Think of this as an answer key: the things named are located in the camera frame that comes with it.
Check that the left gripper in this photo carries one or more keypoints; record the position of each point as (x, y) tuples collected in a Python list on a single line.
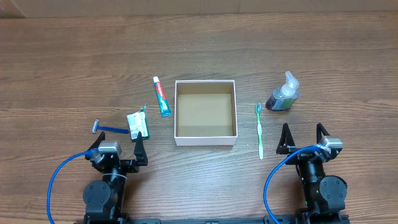
[(121, 162)]

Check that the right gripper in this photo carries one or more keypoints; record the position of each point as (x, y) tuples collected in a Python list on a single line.
[(302, 153)]

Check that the green Dettol soap bar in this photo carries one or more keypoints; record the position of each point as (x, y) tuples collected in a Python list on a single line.
[(137, 123)]

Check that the blue disposable razor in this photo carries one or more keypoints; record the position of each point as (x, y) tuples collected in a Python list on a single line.
[(96, 127)]

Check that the blue foam soap bottle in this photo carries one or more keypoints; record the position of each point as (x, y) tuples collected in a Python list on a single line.
[(283, 98)]

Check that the green toothbrush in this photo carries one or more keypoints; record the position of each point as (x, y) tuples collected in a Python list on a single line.
[(259, 130)]

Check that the Colgate toothpaste tube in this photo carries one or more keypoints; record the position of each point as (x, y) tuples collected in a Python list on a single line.
[(163, 104)]

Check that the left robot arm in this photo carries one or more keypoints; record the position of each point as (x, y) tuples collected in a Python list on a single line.
[(104, 198)]

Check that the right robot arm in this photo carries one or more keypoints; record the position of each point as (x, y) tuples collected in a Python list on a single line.
[(324, 194)]

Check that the white cardboard box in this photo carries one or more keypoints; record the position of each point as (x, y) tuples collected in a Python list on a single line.
[(205, 113)]

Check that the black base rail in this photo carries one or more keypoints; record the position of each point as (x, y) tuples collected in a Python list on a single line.
[(211, 221)]

